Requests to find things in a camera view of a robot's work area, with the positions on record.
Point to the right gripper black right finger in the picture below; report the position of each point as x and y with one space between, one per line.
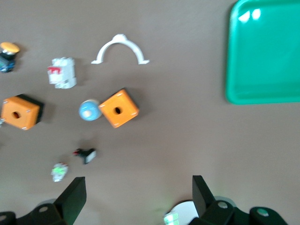
206 204

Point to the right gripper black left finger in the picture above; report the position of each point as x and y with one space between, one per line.
70 201

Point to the white circuit breaker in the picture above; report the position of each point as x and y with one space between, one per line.
65 72

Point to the blue and white round dome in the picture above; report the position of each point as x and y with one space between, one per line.
89 110

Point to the orange button box with hole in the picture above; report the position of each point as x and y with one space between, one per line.
28 118
127 103

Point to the green plastic tray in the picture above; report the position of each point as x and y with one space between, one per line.
264 58

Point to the orange-headed black pushbutton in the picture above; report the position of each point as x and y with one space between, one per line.
8 51

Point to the white pipe clamp with boss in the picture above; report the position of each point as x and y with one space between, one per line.
120 38

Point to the black switch with red tip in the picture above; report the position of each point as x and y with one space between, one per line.
87 155

